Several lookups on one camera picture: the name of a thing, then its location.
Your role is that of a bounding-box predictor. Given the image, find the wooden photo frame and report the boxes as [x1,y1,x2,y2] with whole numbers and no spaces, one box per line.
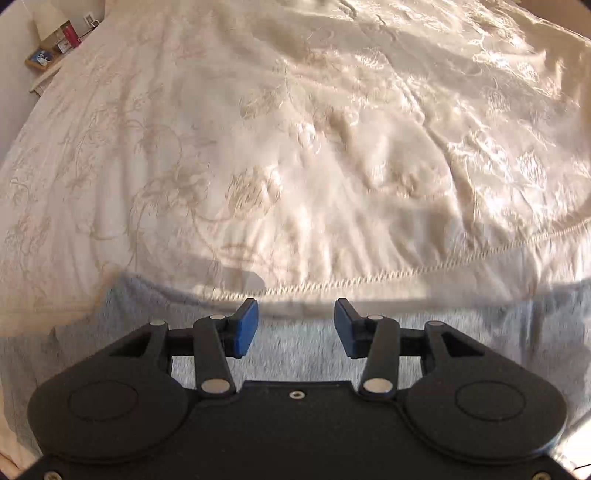
[24,47,56,72]

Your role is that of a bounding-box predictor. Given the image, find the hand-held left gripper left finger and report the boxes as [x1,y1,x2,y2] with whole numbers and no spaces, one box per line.
[108,298,260,397]

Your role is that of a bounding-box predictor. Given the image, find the grey speckled pants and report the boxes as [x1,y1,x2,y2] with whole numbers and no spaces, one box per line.
[0,272,591,462]

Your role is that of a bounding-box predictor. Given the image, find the cream nightstand with dark handle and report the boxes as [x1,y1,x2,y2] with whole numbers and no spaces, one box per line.
[28,46,70,95]

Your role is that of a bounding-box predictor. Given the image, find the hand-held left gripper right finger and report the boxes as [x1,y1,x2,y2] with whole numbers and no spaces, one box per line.
[333,298,485,398]

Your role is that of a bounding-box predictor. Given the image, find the bed with cream embroidered bedspread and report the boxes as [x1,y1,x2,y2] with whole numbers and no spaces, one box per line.
[0,0,591,462]

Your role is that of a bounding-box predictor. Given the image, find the white shade table lamp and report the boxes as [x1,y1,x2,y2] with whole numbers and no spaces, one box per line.
[32,0,66,41]

